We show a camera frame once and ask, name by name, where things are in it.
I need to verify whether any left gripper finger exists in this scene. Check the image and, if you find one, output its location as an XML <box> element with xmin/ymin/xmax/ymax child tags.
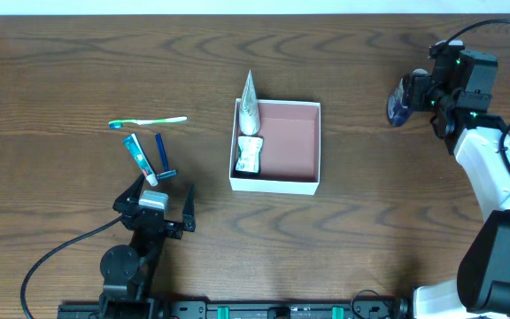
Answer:
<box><xmin>182</xmin><ymin>184</ymin><xmax>196</xmax><ymax>232</ymax></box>
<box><xmin>112</xmin><ymin>175</ymin><xmax>145</xmax><ymax>212</ymax></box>

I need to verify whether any blue pump bottle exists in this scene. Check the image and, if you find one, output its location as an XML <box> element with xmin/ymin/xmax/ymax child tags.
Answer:
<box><xmin>387</xmin><ymin>68</ymin><xmax>428</xmax><ymax>128</ymax></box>

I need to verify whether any green white packet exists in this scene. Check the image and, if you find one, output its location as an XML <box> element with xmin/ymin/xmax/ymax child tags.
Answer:
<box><xmin>236</xmin><ymin>136</ymin><xmax>264</xmax><ymax>174</ymax></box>

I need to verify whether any white lotion tube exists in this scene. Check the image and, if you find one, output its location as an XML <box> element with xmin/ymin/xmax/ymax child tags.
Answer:
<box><xmin>238</xmin><ymin>71</ymin><xmax>260</xmax><ymax>136</ymax></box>

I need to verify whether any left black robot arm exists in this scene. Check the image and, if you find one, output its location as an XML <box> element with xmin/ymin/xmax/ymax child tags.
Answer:
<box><xmin>98</xmin><ymin>175</ymin><xmax>196</xmax><ymax>319</ymax></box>

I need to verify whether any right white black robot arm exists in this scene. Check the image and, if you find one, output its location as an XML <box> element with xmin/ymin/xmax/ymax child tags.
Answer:
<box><xmin>403</xmin><ymin>40</ymin><xmax>510</xmax><ymax>318</ymax></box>

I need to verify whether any blue disposable razor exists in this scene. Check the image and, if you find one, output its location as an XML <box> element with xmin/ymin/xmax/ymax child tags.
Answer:
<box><xmin>155</xmin><ymin>133</ymin><xmax>177</xmax><ymax>180</ymax></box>

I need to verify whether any teal toothpaste tube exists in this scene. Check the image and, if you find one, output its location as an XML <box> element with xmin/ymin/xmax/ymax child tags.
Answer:
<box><xmin>123</xmin><ymin>133</ymin><xmax>158</xmax><ymax>187</ymax></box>

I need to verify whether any green white toothbrush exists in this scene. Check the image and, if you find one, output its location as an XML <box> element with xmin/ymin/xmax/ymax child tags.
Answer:
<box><xmin>108</xmin><ymin>116</ymin><xmax>188</xmax><ymax>129</ymax></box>

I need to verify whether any white box pink interior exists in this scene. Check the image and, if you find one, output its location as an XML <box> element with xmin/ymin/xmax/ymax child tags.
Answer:
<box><xmin>228</xmin><ymin>99</ymin><xmax>321</xmax><ymax>195</ymax></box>

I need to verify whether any left black cable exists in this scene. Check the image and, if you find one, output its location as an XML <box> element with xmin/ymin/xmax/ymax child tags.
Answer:
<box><xmin>19</xmin><ymin>215</ymin><xmax>123</xmax><ymax>319</ymax></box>

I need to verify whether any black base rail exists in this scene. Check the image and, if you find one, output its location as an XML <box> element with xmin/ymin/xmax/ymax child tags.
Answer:
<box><xmin>57</xmin><ymin>300</ymin><xmax>413</xmax><ymax>319</ymax></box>

